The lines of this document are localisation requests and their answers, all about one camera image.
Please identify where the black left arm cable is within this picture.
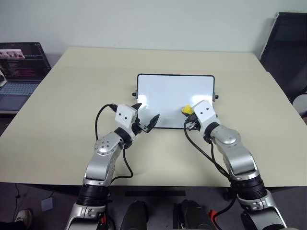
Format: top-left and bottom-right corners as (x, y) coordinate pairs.
(94, 103), (134, 180)

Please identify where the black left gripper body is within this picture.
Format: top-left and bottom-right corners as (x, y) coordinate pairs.
(132, 117), (148, 134)

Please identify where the black chair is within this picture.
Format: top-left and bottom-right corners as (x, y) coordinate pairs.
(260, 11), (307, 104)

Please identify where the dark rounded shape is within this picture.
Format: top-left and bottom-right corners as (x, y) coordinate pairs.
(172, 199), (212, 230)
(119, 200), (149, 230)

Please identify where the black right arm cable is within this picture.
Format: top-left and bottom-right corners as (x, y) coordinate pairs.
(183, 120), (235, 230)

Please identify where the white shoe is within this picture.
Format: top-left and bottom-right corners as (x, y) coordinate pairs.
(13, 208), (34, 229)

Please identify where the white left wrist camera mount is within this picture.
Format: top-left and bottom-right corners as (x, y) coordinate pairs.
(114, 103), (140, 140)

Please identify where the white round object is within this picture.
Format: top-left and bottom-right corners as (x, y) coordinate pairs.
(292, 94), (307, 118)

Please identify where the yellow whiteboard eraser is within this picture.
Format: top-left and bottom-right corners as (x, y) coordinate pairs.
(180, 104), (194, 116)

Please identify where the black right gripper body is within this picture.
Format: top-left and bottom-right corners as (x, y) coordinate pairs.
(183, 114), (201, 132)

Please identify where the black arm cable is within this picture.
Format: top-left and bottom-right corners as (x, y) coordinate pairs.
(183, 120), (235, 230)
(94, 103), (134, 180)

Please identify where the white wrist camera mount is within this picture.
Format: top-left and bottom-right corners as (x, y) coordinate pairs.
(191, 99), (220, 135)
(114, 103), (140, 140)

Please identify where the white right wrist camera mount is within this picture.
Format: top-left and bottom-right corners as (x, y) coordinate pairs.
(191, 99), (220, 135)

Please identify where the white paper sheet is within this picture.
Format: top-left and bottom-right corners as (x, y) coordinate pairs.
(41, 197), (53, 211)

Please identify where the small black-framed whiteboard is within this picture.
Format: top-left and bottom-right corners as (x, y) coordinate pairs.
(132, 73), (220, 130)

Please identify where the open laptop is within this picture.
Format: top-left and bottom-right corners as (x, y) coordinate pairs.
(0, 42), (52, 114)

